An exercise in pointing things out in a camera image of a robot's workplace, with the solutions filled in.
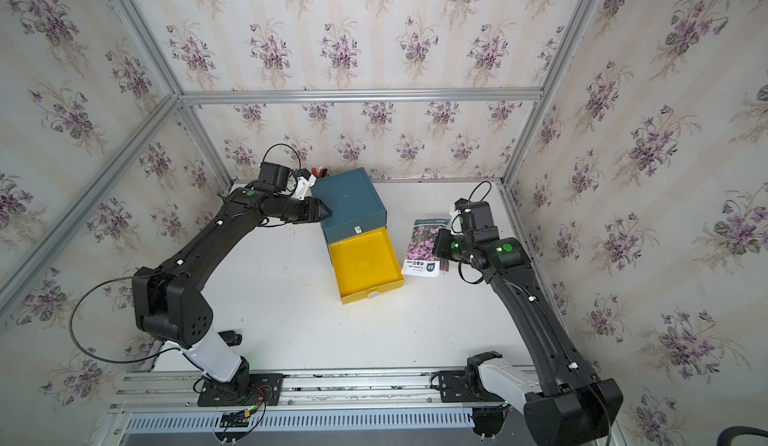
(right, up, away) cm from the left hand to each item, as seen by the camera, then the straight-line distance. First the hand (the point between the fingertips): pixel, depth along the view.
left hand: (326, 217), depth 84 cm
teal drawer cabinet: (+7, +5, +2) cm, 9 cm away
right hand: (+30, -6, -8) cm, 32 cm away
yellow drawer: (+11, -15, +3) cm, 19 cm away
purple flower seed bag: (+26, -11, -7) cm, 29 cm away
